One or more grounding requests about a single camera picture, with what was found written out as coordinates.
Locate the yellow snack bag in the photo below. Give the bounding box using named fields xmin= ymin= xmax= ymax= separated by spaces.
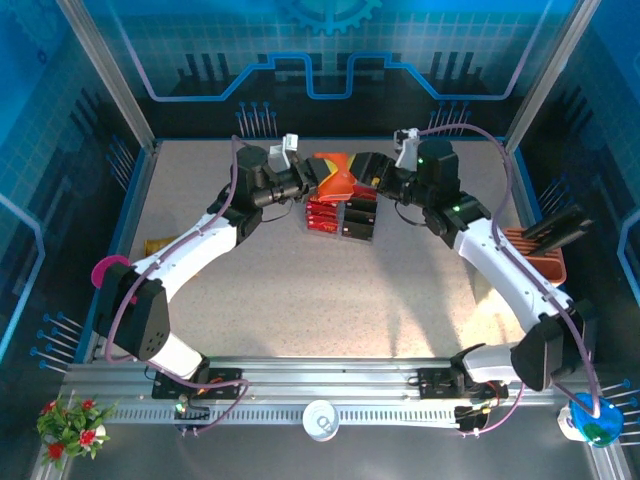
xmin=143 ymin=237 xmax=176 ymax=260

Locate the orange knife block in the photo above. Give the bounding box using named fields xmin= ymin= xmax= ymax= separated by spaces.
xmin=499 ymin=227 xmax=569 ymax=287

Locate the pink plastic goblet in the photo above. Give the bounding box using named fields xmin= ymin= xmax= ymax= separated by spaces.
xmin=92 ymin=254 xmax=139 ymax=306

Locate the potted plant with red flowers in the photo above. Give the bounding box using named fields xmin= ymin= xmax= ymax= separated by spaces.
xmin=35 ymin=394 xmax=119 ymax=471

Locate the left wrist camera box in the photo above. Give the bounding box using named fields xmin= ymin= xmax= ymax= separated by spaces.
xmin=268 ymin=133 xmax=301 ymax=172

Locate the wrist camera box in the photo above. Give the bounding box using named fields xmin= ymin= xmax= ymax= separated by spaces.
xmin=393 ymin=127 xmax=422 ymax=170
xmin=268 ymin=133 xmax=301 ymax=172

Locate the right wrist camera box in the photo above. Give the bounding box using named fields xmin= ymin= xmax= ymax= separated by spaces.
xmin=393 ymin=127 xmax=422 ymax=170

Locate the blue aluminium side rail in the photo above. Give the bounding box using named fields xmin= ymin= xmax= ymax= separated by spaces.
xmin=74 ymin=139 xmax=162 ymax=365
xmin=499 ymin=138 xmax=590 ymax=365

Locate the black knife handle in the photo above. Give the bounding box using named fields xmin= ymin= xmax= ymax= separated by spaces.
xmin=535 ymin=215 xmax=597 ymax=257
xmin=525 ymin=202 xmax=587 ymax=240

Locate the aluminium frame post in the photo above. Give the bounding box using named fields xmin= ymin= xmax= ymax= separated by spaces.
xmin=502 ymin=0 xmax=601 ymax=154
xmin=54 ymin=0 xmax=160 ymax=153

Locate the aluminium mounting rail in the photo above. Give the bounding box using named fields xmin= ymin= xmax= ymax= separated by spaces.
xmin=62 ymin=355 xmax=601 ymax=409

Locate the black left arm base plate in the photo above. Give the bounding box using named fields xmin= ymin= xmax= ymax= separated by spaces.
xmin=151 ymin=366 xmax=245 ymax=401

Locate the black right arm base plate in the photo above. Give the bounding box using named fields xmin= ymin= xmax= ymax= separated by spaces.
xmin=417 ymin=367 xmax=509 ymax=401

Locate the slotted aluminium cable tray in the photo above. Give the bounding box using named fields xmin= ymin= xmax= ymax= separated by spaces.
xmin=102 ymin=405 xmax=464 ymax=427

